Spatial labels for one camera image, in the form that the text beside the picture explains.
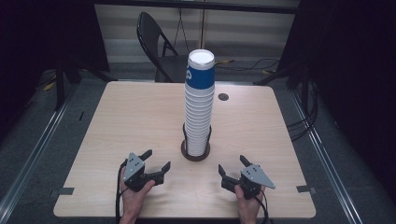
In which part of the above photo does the person's right hand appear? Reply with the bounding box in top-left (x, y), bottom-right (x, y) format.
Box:
top-left (233, 184), bottom-right (266, 222)

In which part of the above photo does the black wire cup holder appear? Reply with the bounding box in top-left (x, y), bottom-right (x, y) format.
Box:
top-left (180, 122), bottom-right (213, 162)

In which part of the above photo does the black folding chair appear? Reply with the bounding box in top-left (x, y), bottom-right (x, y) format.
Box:
top-left (135, 11), bottom-right (191, 84)

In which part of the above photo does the stack of white paper cups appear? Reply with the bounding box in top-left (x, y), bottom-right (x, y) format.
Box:
top-left (183, 84), bottom-right (216, 158)

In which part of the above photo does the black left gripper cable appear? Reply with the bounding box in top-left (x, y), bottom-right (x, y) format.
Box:
top-left (114, 159), bottom-right (129, 224)

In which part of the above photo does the black metal stand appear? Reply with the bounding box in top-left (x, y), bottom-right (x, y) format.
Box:
top-left (53, 55), bottom-right (117, 112)

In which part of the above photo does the single blue band paper cup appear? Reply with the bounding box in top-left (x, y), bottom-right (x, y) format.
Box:
top-left (185, 49), bottom-right (217, 91)

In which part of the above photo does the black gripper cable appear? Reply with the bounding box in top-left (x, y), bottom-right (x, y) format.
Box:
top-left (114, 159), bottom-right (129, 224)
top-left (254, 189), bottom-right (271, 224)

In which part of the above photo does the black floor cable bundle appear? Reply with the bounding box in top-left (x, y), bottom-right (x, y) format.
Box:
top-left (285, 79), bottom-right (320, 143)

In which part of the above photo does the metal floor rail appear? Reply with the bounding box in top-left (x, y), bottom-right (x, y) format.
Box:
top-left (0, 83), bottom-right (79, 218)
top-left (289, 90), bottom-right (365, 224)

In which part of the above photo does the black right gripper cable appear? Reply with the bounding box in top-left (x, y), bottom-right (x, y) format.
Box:
top-left (254, 189), bottom-right (271, 224)

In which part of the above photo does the thin black floor cable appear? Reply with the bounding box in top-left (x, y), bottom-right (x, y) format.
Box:
top-left (214, 57), bottom-right (281, 73)

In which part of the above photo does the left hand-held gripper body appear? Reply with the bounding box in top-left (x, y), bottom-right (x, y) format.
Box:
top-left (122, 152), bottom-right (148, 192)

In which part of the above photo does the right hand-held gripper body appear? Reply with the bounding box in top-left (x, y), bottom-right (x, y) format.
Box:
top-left (234, 163), bottom-right (276, 201)

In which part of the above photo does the person's left hand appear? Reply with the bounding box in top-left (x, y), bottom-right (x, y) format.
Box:
top-left (120, 167), bottom-right (156, 217)

